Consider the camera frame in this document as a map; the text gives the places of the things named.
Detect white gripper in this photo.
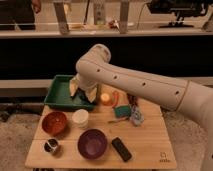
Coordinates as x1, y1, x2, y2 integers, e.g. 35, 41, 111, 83
69, 74, 97, 103

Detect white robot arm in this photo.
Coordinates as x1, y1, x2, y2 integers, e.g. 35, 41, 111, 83
70, 44, 213, 171

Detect green plastic tray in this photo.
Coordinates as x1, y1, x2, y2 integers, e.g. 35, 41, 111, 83
44, 75, 96, 111

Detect orange-brown bowl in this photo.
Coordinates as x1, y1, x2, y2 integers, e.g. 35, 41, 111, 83
42, 111, 67, 136

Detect green sponge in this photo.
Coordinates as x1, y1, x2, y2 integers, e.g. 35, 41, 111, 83
114, 105, 131, 118

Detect purple bowl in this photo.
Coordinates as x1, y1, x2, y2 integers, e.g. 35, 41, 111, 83
77, 129, 108, 160

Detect wooden folding table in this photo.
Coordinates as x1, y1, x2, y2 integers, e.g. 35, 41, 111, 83
24, 84, 178, 170

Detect crumpled blue-white cloth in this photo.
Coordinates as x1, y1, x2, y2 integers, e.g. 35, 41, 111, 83
128, 95, 144, 126

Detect black and white small cup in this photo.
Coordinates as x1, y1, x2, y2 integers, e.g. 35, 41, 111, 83
44, 139, 59, 155

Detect black remote control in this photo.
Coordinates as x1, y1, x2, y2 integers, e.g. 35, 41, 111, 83
111, 137, 132, 162

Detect person in dark clothes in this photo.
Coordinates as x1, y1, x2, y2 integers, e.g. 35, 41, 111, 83
0, 0, 41, 31

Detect black monitor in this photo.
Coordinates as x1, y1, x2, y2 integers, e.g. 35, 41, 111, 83
147, 0, 213, 27

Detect orange cup with handle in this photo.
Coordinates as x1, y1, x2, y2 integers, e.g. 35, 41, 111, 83
100, 91, 119, 107

